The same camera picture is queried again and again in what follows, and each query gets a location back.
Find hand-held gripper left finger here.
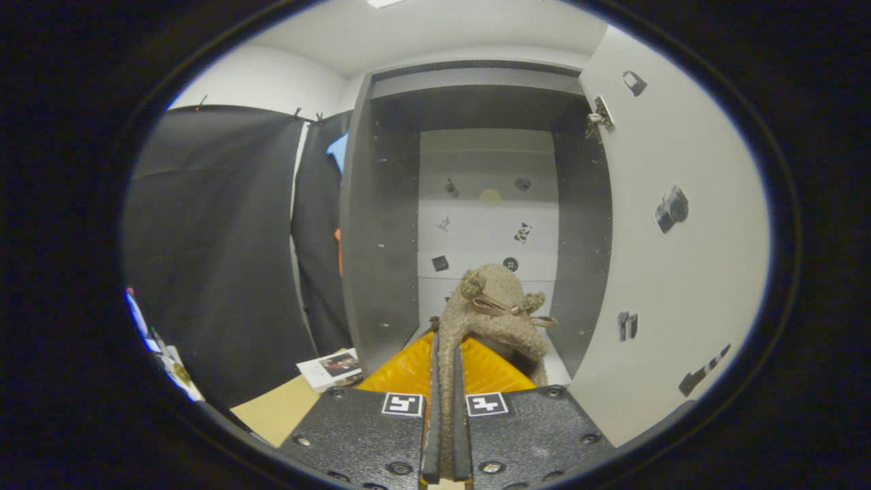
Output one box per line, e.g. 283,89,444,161
279,330,442,490

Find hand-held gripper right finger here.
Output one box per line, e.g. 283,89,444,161
453,337,619,490

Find brown plush shoe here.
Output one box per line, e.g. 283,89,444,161
435,263,559,477

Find grey shoe cabinet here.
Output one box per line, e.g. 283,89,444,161
339,60,613,385

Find metal door hinge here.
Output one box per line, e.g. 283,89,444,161
587,95,614,140

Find black backdrop cloth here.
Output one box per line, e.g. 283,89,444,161
122,103,355,409

